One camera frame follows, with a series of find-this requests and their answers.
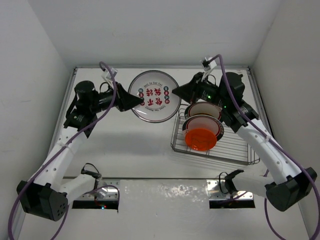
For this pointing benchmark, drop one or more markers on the orange plastic plate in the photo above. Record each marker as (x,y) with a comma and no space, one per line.
(200,139)

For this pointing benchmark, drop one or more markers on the metal mounting bracket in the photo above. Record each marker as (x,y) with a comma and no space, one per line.
(216,192)
(102,193)

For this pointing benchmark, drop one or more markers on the left metal mounting bracket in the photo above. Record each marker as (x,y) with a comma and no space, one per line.
(102,193)

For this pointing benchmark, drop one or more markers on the metal wire dish rack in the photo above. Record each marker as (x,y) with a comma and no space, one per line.
(230,148)

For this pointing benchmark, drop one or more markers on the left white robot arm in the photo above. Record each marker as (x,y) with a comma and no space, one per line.
(44,195)

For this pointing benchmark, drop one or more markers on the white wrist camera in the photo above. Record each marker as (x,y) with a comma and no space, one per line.
(208,65)
(107,76)

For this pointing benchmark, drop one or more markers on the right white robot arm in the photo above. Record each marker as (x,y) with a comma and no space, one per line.
(290,182)

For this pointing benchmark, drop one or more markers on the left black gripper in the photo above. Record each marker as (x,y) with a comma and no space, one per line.
(125,100)

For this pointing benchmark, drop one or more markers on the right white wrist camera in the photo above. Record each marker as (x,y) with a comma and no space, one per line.
(208,65)

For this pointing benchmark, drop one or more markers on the white plate red characters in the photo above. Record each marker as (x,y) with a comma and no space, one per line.
(154,88)

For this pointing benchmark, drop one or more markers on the rear white green-rimmed plate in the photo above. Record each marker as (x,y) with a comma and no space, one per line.
(203,108)

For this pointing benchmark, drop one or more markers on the white plate green rim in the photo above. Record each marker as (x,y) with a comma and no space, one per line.
(205,122)

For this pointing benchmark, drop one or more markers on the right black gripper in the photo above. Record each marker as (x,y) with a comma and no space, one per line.
(190,91)

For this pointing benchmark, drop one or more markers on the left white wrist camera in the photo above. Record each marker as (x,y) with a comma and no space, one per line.
(107,76)

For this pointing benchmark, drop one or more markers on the right metal mounting bracket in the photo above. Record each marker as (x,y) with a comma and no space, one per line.
(216,192)

